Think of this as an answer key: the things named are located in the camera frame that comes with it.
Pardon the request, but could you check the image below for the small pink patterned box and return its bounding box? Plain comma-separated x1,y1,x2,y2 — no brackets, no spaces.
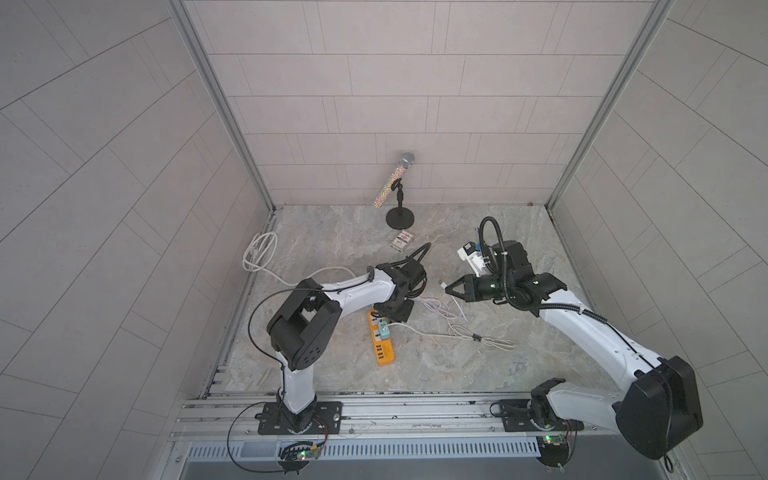
390,229,415,252

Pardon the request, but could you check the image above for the glitter microphone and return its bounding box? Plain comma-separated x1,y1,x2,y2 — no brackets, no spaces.
373,152,415,208

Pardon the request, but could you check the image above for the white power strip cord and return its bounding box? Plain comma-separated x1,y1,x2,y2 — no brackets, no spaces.
242,230,358,288

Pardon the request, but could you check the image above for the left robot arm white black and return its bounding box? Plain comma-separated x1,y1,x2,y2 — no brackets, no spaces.
247,242,431,434

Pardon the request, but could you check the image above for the orange power strip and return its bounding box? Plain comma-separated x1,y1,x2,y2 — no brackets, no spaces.
367,310,395,367

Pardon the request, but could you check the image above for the aluminium mounting rail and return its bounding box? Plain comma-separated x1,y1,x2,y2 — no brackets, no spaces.
170,384,621,441

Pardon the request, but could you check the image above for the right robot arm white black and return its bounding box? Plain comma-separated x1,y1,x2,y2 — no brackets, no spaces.
445,237,703,474

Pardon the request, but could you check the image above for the white usb cable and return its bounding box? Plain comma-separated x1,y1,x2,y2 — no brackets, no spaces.
413,280,472,322

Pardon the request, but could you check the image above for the black microphone stand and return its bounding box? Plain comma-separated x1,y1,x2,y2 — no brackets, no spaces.
386,179,415,230

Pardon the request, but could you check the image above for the teal charger adapter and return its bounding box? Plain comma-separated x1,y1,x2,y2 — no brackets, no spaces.
377,321,390,340

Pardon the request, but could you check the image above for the white charging cable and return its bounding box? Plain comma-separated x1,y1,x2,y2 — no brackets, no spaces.
388,308,517,350

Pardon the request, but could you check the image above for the white vented cable duct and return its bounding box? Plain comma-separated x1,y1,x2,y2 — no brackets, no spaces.
187,437,541,463

